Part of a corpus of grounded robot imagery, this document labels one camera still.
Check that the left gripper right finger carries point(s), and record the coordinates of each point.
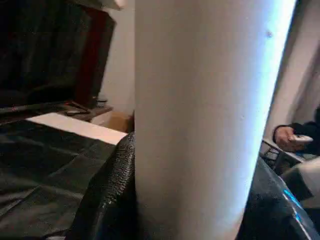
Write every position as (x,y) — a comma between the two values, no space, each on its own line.
(275,210)

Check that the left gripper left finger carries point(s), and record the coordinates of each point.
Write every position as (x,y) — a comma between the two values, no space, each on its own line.
(110,200)

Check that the white plastic table leg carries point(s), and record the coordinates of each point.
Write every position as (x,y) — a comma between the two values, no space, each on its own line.
(200,125)

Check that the bystander dark sleeve forearm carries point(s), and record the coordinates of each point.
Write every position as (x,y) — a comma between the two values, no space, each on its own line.
(310,127)

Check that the bystander bare hand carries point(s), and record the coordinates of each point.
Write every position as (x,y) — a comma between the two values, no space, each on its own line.
(285,139)

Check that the white handheld remote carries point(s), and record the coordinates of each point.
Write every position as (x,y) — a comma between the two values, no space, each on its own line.
(302,139)

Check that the black mat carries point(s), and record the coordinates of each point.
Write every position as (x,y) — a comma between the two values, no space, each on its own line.
(45,160)

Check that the white flat board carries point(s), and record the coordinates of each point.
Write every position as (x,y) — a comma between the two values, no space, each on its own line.
(80,127)

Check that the black box with tan label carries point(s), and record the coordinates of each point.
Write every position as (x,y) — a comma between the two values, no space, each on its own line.
(45,50)

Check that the dark metal rail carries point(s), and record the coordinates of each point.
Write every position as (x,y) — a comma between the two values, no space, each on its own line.
(50,107)

